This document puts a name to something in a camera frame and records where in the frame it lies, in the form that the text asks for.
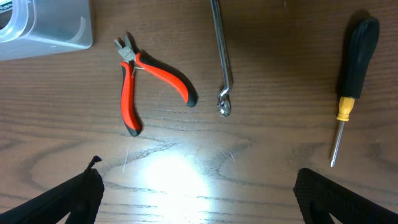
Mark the silver offset ring wrench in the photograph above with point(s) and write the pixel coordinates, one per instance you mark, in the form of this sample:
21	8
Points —
224	104

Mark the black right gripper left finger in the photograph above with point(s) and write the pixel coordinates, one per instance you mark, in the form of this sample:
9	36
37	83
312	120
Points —
78	200

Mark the black yellow slim screwdriver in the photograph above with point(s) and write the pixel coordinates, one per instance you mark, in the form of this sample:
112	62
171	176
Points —
359	51

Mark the clear plastic container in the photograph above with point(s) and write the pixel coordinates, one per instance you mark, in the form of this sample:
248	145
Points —
32	28

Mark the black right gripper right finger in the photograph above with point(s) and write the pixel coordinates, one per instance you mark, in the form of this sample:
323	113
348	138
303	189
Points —
321	199

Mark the red black handled cutters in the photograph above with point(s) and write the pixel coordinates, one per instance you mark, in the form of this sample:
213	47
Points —
134	58

